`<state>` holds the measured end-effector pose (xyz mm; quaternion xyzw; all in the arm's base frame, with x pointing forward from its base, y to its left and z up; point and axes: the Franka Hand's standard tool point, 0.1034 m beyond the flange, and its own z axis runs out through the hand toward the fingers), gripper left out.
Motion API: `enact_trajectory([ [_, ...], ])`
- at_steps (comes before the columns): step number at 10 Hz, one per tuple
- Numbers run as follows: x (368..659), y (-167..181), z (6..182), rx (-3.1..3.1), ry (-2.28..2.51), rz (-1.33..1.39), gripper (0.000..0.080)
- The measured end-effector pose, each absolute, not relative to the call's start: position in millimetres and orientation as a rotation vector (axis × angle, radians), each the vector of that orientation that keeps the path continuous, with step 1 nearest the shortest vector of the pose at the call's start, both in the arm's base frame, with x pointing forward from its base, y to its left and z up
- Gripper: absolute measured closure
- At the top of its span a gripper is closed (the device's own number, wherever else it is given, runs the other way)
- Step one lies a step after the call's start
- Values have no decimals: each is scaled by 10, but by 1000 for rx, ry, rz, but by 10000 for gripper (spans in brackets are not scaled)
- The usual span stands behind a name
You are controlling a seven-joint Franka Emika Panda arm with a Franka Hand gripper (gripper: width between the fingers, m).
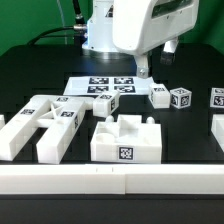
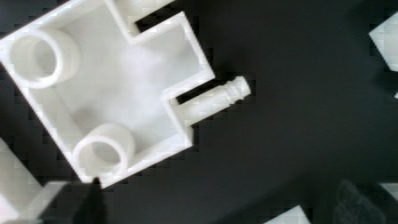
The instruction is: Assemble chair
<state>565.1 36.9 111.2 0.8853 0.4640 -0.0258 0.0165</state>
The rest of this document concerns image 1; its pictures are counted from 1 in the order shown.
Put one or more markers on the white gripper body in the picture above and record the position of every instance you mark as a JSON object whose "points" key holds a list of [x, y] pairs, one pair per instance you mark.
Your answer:
{"points": [[141, 25]]}

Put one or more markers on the white chair back frame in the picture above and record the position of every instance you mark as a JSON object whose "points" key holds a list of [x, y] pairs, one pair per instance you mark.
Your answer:
{"points": [[61, 116]]}

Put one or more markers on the white marker base plate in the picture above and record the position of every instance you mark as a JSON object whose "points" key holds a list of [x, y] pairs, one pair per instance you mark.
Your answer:
{"points": [[91, 85]]}

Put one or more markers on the white chair seat part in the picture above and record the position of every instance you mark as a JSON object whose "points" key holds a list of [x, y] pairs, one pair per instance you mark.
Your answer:
{"points": [[127, 140]]}

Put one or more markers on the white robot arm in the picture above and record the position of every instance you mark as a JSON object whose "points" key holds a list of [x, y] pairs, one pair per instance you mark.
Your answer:
{"points": [[99, 34]]}

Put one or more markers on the white part edge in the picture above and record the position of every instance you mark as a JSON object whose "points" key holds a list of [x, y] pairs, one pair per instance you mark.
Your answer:
{"points": [[2, 121], [217, 128]]}

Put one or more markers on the white part left edge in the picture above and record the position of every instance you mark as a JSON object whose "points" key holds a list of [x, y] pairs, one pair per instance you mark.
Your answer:
{"points": [[2, 121]]}

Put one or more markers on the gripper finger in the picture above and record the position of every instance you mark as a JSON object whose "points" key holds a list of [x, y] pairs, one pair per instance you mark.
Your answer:
{"points": [[142, 66], [168, 52]]}

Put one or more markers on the white part right edge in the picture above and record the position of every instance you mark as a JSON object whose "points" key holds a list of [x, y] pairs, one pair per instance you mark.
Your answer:
{"points": [[217, 128]]}

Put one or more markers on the white front barrier rail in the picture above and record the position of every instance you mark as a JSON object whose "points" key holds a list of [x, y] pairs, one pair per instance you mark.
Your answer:
{"points": [[112, 179]]}

